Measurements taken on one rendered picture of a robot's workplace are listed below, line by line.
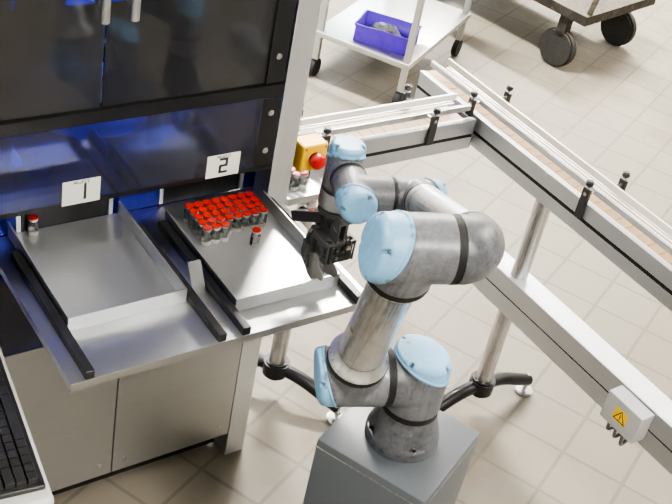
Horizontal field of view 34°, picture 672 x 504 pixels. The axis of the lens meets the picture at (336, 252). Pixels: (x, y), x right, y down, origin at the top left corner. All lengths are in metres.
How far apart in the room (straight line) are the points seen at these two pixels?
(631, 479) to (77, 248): 1.91
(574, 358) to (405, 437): 1.00
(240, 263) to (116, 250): 0.27
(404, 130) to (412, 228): 1.28
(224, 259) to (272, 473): 0.93
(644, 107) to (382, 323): 4.03
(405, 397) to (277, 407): 1.33
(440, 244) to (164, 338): 0.73
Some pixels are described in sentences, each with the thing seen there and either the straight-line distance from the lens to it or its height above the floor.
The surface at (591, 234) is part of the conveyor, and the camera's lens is 2.88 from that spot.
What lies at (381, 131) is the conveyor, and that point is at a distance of 2.94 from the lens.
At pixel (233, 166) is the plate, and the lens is 2.51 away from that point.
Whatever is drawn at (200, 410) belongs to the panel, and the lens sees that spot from 3.01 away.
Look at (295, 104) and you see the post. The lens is 2.52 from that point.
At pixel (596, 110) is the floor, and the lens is 5.58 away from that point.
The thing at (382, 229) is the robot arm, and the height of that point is 1.40.
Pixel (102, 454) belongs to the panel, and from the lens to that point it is 2.95.
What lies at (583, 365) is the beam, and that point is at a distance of 3.05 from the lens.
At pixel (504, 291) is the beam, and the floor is 0.50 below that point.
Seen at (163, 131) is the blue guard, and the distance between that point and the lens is 2.37.
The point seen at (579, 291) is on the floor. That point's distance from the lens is 4.21.
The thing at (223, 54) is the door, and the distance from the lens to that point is 2.36.
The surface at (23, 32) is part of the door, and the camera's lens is 2.14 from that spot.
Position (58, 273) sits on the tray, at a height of 0.88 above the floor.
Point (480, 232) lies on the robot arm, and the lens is 1.74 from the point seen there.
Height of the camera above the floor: 2.35
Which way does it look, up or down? 35 degrees down
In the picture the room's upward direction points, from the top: 12 degrees clockwise
